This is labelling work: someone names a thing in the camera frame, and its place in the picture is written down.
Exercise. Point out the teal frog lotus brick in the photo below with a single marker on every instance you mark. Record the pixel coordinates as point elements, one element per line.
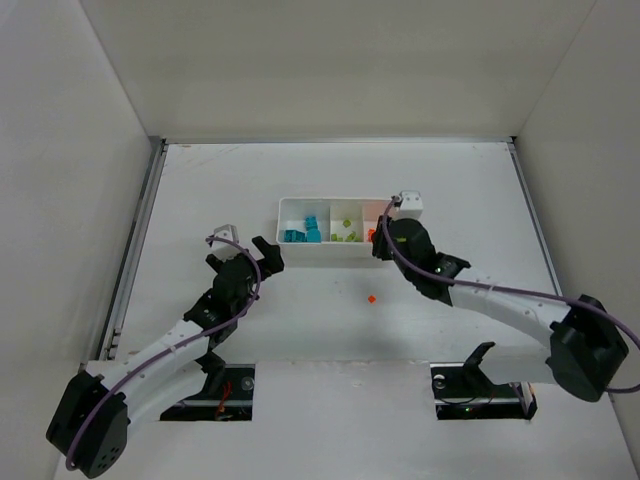
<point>313,236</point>

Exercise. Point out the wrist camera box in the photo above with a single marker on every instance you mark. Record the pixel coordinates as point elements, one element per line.
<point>223,242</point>
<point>408,205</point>

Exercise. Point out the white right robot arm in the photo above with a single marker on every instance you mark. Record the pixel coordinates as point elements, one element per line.
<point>579,345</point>

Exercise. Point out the teal two-by-four brick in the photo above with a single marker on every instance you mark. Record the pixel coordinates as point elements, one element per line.
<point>294,236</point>

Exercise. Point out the small teal slope brick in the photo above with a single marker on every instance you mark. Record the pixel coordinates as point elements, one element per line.
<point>311,223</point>

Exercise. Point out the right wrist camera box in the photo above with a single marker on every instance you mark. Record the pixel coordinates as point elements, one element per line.
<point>408,205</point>

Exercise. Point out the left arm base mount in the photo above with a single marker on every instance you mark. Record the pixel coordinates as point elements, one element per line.
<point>226,396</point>

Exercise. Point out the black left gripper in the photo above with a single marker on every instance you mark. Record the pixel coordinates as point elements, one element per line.
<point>245,256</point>

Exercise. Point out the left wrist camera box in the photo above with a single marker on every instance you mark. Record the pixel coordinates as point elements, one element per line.
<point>223,242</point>

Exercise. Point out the white three-compartment plastic bin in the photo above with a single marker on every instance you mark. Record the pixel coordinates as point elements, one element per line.
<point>330,212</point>

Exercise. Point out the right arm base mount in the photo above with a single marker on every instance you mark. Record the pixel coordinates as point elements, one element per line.
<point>462,392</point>

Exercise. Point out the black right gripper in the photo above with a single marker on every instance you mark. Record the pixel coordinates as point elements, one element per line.
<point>382,240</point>

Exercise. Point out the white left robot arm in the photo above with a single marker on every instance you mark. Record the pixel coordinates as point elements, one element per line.
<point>97,413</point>

